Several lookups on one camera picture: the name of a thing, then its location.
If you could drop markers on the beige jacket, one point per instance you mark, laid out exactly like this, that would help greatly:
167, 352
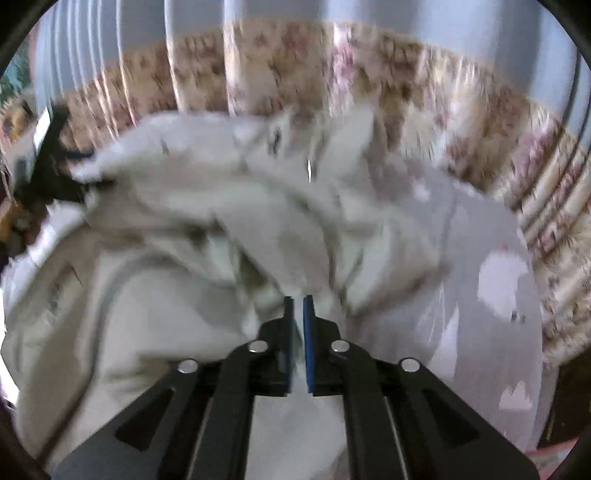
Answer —
184, 240

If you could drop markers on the pink red cloth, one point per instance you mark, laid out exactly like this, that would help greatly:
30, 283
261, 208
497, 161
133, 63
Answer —
554, 454

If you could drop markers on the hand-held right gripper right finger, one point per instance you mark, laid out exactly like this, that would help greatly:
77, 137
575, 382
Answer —
308, 350

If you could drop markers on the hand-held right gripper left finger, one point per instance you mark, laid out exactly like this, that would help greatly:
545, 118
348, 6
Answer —
289, 350

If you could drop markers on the floral beige bed cover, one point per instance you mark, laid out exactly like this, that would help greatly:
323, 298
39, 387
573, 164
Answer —
415, 83

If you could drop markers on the grey printed bed sheet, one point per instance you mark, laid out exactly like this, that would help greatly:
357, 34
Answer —
466, 258

